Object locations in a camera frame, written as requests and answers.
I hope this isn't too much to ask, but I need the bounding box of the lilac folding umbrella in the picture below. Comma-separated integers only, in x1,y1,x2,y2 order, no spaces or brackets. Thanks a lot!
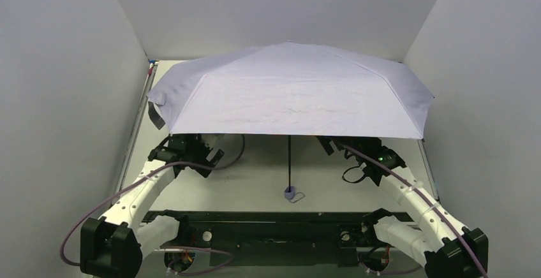
146,40,435,204

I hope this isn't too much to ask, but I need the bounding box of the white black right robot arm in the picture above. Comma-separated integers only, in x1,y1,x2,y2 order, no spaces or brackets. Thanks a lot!
318,136,489,277

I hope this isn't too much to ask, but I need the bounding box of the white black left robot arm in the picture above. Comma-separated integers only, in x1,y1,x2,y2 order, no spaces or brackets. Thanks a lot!
79,134,224,277

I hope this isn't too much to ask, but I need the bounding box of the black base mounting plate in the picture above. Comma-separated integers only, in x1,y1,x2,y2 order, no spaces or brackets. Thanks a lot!
141,210,417,267

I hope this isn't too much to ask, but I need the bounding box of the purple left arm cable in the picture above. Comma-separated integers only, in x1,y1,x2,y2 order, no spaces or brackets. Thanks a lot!
59,134,247,277

